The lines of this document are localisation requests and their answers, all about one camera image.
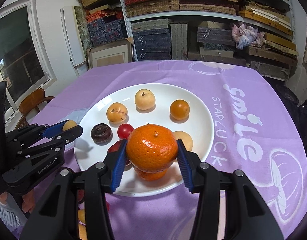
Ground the tan round longan fruit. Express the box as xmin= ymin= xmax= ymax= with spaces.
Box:
xmin=62 ymin=120 xmax=77 ymax=132

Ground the large pale yellow fruit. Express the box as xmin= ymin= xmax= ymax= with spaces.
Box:
xmin=78 ymin=224 xmax=87 ymax=240

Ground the small orange kumquat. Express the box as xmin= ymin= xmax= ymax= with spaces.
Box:
xmin=170 ymin=99 xmax=190 ymax=120

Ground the large orange tangerine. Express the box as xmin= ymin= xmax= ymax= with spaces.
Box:
xmin=126 ymin=124 xmax=178 ymax=173

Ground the yellow-orange citrus fruit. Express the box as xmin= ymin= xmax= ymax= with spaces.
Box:
xmin=78 ymin=209 xmax=86 ymax=224

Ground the orange tangerine on plate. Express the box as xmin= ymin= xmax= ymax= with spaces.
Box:
xmin=134 ymin=166 xmax=167 ymax=181

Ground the small red cherry on plate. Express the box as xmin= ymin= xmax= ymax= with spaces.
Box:
xmin=117 ymin=124 xmax=134 ymax=140

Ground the framed picture leaning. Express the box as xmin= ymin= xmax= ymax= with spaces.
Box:
xmin=87 ymin=37 xmax=134 ymax=69

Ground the dark red plum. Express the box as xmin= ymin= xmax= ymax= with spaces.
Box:
xmin=77 ymin=190 xmax=85 ymax=204
xmin=108 ymin=140 xmax=131 ymax=166

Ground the window with white frame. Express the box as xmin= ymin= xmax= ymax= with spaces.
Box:
xmin=0 ymin=0 xmax=56 ymax=121

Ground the pale fruit behind tangerine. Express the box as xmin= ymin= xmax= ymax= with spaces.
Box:
xmin=173 ymin=131 xmax=193 ymax=151

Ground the pale yellow pear fruit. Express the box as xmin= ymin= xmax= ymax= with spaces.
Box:
xmin=135 ymin=89 xmax=156 ymax=111

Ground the dark red plum on plate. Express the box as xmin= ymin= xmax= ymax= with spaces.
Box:
xmin=108 ymin=140 xmax=131 ymax=166

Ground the dark brown fruit on plate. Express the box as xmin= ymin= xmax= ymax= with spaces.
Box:
xmin=90 ymin=123 xmax=112 ymax=144

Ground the red tomato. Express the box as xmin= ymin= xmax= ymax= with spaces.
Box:
xmin=106 ymin=201 xmax=110 ymax=211

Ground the wooden chair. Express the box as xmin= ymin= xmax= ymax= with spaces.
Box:
xmin=14 ymin=88 xmax=54 ymax=130

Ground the crumpled pink cloth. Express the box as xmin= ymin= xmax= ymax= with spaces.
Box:
xmin=229 ymin=22 xmax=265 ymax=50

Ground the metal storage shelf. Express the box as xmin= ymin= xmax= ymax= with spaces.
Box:
xmin=78 ymin=0 xmax=299 ymax=81

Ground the white oval plate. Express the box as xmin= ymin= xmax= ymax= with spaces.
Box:
xmin=73 ymin=83 xmax=215 ymax=197

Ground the person's left hand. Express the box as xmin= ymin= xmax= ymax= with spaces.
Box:
xmin=0 ymin=189 xmax=35 ymax=213

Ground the peach apple with blemish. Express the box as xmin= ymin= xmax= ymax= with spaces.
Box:
xmin=106 ymin=102 xmax=128 ymax=124

